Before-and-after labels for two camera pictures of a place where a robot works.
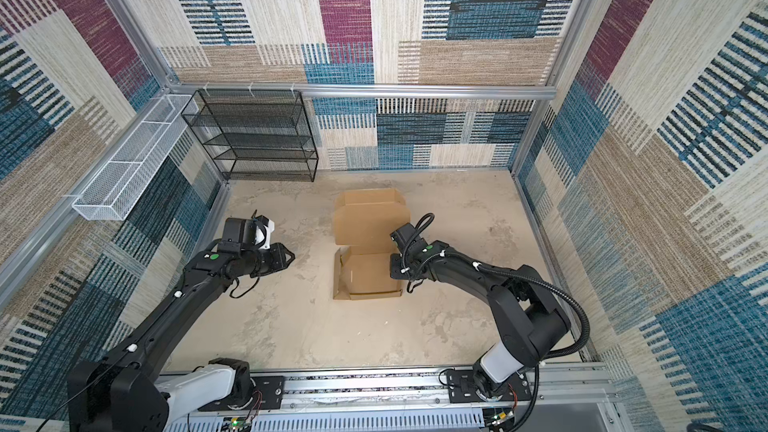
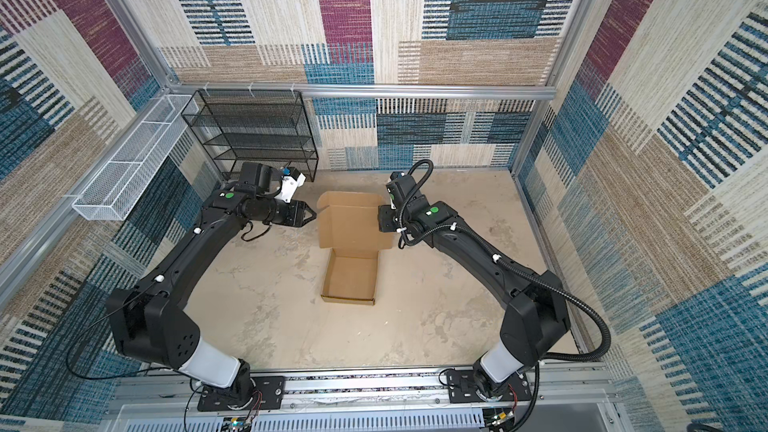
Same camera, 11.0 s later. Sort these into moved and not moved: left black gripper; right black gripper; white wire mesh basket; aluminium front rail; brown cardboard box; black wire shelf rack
Moved: brown cardboard box; left black gripper; right black gripper
Not moved: black wire shelf rack; white wire mesh basket; aluminium front rail
